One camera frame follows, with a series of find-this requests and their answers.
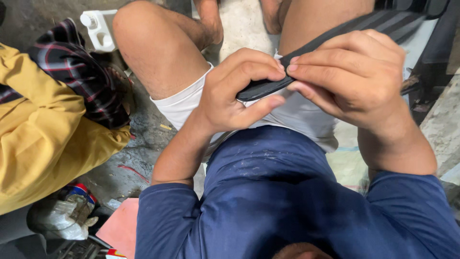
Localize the red strip scrap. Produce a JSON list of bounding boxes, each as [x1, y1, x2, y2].
[[117, 164, 150, 184]]

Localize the pink flat board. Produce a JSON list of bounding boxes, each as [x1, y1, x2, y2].
[[96, 197, 140, 259]]

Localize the white woven sack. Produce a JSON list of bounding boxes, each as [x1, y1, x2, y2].
[[325, 120, 371, 195]]

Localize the long black ribbed rubber strip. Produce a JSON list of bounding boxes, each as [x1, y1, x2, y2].
[[236, 9, 430, 102]]

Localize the crumpled clear plastic bag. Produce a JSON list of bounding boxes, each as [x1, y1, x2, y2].
[[27, 199, 100, 241]]

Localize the grey concrete block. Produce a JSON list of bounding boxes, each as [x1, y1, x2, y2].
[[420, 75, 460, 177]]

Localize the person's right hand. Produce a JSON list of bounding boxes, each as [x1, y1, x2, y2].
[[286, 29, 414, 131]]

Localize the person's leg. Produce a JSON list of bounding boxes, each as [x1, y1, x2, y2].
[[260, 0, 376, 57], [112, 0, 224, 101]]

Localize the person's left hand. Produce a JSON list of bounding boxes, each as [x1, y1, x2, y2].
[[195, 48, 287, 136]]

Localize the person's right leg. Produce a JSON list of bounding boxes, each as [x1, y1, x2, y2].
[[260, 0, 376, 57]]

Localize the black metal frame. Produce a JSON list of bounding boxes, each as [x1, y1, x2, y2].
[[374, 0, 460, 126]]

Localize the person's left leg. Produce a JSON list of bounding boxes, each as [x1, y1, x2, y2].
[[112, 0, 224, 101]]

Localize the can with red blue label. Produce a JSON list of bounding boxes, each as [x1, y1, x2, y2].
[[59, 183, 98, 224]]

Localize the white plastic jerrycan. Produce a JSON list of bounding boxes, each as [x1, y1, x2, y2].
[[79, 9, 120, 53]]

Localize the person's white shorts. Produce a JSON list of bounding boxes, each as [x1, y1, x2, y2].
[[150, 50, 340, 162]]

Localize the grey plastic seat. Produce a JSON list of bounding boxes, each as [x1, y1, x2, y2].
[[0, 204, 48, 259]]

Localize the person's navy blue shirt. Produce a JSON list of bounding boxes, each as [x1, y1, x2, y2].
[[135, 125, 460, 259]]

